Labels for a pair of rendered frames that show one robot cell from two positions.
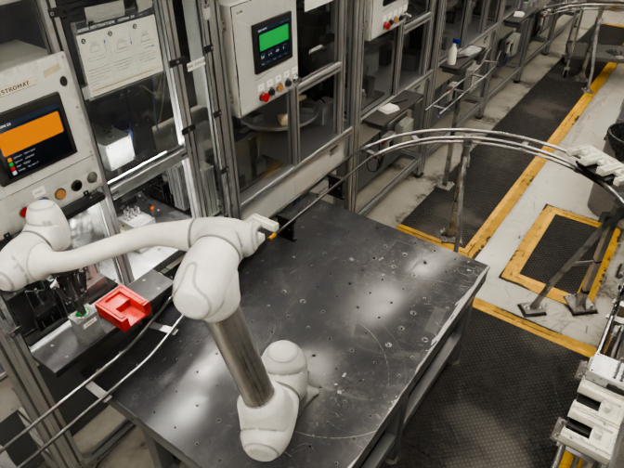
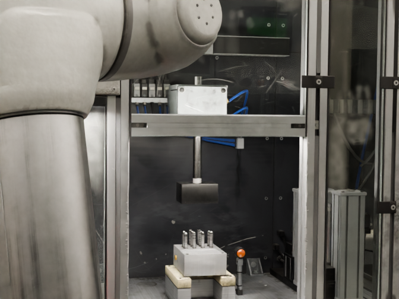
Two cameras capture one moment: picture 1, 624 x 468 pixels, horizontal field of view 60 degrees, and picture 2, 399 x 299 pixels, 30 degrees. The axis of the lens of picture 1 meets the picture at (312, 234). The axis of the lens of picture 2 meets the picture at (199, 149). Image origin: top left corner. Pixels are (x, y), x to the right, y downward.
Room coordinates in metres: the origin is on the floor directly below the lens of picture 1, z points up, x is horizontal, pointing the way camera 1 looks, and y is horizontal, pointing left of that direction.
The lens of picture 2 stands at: (0.58, -0.36, 1.34)
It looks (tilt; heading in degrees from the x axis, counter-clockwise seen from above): 3 degrees down; 41
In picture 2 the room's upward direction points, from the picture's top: 1 degrees clockwise
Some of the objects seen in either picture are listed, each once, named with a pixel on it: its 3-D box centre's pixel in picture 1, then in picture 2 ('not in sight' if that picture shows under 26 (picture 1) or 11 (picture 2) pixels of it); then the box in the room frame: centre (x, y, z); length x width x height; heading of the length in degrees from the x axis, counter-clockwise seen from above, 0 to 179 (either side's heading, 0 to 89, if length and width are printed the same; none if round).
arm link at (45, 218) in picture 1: (45, 227); not in sight; (1.29, 0.79, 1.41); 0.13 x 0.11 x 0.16; 169
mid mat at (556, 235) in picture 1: (565, 252); not in sight; (2.80, -1.70, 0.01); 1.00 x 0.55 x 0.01; 144
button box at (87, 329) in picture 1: (84, 323); not in sight; (1.31, 0.79, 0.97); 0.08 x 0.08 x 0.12; 54
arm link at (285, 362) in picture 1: (283, 370); not in sight; (1.19, 0.10, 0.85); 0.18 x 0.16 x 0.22; 169
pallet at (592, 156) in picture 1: (600, 167); not in sight; (2.51, -1.56, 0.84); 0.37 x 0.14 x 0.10; 22
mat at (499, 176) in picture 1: (556, 98); not in sight; (5.24, -2.54, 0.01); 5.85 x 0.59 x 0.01; 144
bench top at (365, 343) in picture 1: (305, 317); not in sight; (1.62, 0.03, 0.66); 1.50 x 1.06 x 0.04; 144
